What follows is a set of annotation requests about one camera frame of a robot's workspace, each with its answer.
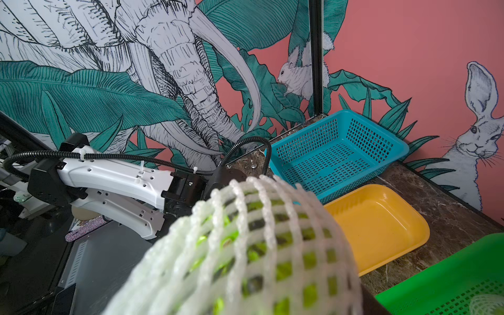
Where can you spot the white foam net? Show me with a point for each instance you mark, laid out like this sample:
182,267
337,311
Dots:
173,275

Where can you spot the teal plastic basket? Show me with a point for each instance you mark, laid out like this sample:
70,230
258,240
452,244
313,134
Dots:
335,155

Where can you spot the green custard apple back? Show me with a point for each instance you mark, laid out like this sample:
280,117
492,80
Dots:
279,265

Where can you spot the yellow plastic tub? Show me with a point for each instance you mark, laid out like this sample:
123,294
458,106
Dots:
379,225

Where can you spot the bright green plastic basket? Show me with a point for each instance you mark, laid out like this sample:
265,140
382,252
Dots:
448,286

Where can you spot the white foam net sleeve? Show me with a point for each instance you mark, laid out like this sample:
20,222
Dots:
487,304

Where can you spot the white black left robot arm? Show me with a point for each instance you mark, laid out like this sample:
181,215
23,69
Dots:
144,194

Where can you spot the black left frame post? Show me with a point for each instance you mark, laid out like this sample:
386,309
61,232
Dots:
316,24

